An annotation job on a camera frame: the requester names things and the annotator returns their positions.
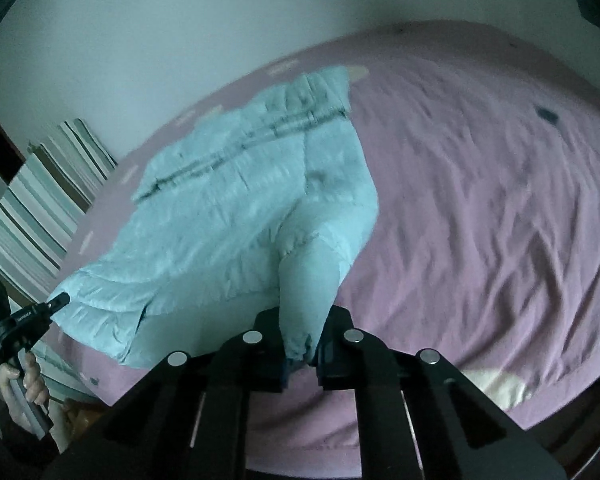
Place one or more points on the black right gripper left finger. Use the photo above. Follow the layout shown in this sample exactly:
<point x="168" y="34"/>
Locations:
<point x="204" y="402"/>

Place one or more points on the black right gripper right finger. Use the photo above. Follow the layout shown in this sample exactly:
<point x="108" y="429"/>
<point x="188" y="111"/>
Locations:
<point x="416" y="416"/>

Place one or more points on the light blue puffer jacket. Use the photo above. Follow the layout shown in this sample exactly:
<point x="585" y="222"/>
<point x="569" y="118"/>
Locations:
<point x="266" y="206"/>

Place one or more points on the person's left hand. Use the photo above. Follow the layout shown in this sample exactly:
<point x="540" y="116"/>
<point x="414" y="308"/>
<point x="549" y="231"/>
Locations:
<point x="32" y="380"/>

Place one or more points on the striped pillow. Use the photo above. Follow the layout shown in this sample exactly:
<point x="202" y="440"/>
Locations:
<point x="44" y="204"/>

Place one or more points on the pink polka dot bedsheet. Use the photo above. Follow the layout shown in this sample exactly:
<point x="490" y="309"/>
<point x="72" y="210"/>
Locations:
<point x="485" y="152"/>

